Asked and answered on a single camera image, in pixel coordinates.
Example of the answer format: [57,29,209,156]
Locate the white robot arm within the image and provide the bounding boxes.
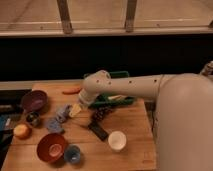
[78,70,213,171]

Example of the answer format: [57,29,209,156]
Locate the grey blue cloth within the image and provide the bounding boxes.
[56,105,71,123]

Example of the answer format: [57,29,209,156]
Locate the orange carrot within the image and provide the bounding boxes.
[62,88,82,95]

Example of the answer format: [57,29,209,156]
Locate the dark purple grapes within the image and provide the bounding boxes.
[91,107,113,122]

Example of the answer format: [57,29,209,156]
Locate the green plastic bin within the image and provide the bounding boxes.
[90,71,135,109]

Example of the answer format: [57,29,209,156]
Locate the black remote control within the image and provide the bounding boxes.
[88,121,108,141]

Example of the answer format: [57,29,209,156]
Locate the wooden table board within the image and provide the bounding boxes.
[1,79,158,171]

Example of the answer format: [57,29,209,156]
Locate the purple bowl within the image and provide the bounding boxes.
[21,90,48,112]

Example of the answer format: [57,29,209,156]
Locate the yellow banana in bin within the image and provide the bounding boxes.
[108,95,127,100]

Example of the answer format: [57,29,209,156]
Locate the small dark metal cup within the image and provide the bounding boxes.
[26,113,41,127]

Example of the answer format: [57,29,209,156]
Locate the small blue cup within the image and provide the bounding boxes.
[64,145,81,164]

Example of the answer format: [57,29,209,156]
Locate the red orange bowl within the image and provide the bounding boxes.
[36,133,68,164]

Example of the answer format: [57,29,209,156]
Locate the white cup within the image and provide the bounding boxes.
[108,131,127,152]

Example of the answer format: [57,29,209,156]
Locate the orange apple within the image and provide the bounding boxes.
[13,124,31,139]

